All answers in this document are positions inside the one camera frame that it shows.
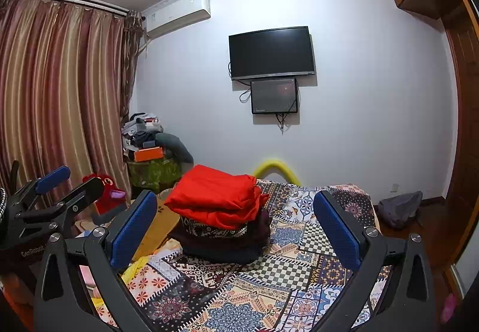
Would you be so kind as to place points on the wooden wardrobe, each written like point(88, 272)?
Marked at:
point(464, 111)

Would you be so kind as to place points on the pile of grey clothes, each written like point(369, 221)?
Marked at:
point(140, 126)

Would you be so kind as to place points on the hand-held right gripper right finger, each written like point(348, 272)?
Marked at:
point(336, 231)

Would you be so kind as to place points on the black wall television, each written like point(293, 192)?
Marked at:
point(271, 53)

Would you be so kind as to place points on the patchwork patterned bed sheet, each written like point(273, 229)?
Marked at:
point(280, 279)

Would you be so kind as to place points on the grey bag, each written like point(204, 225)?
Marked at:
point(400, 208)

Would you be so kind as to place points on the yellow foam tube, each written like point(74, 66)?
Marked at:
point(277, 163)

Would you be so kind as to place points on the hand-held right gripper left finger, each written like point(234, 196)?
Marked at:
point(134, 227)

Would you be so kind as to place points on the orange box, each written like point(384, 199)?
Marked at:
point(149, 154)

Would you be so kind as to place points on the red jacket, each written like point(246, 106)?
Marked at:
point(213, 189)

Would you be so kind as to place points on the curtain rail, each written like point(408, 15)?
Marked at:
point(75, 2)

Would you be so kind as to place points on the dark folded garment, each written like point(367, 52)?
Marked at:
point(220, 253)

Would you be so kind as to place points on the white wall socket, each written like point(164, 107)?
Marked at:
point(393, 187)

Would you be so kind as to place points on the patterned folded garment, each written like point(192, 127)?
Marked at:
point(202, 229)

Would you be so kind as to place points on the pink slipper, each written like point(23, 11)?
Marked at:
point(448, 309)

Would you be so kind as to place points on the yellow cloth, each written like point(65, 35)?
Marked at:
point(134, 268)

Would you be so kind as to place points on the maroon folded garment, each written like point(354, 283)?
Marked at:
point(224, 242)

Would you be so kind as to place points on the white air conditioner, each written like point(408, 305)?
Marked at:
point(176, 17)

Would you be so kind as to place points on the striped brown curtain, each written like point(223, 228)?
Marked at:
point(56, 92)

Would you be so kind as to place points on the red plush toy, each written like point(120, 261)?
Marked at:
point(106, 189)

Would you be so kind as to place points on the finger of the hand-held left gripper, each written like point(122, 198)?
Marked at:
point(86, 189)
point(52, 178)

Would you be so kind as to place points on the green patterned box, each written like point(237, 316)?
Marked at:
point(153, 174)

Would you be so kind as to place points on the pink cloth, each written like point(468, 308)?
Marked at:
point(88, 279)

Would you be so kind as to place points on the small black wall monitor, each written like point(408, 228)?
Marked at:
point(273, 96)

